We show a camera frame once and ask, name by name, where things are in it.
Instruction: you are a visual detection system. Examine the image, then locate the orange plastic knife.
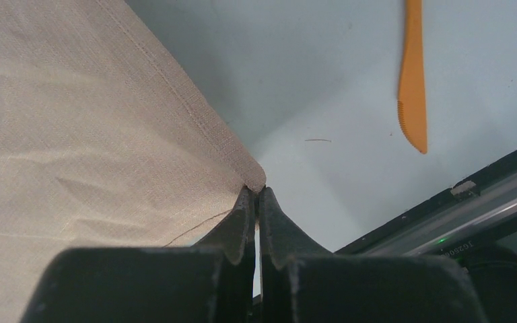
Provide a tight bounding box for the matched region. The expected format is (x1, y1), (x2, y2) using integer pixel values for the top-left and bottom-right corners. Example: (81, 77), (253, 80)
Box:
(397, 0), (427, 154)

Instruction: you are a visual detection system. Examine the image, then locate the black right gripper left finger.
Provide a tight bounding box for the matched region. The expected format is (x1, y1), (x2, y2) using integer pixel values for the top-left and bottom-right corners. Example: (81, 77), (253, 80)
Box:
(194, 187), (256, 322)

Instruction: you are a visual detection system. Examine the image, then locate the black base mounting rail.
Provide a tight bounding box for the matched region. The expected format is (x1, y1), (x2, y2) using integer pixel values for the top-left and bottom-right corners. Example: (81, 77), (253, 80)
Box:
(337, 150), (517, 254)

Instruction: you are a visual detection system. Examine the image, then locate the beige cloth napkin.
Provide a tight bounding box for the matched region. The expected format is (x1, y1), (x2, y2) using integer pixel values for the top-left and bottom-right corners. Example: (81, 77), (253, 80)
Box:
(0, 1), (266, 322)

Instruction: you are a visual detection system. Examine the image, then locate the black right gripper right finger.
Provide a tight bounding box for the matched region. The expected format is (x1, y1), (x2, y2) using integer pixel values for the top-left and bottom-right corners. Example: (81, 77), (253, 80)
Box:
(258, 187), (332, 322)

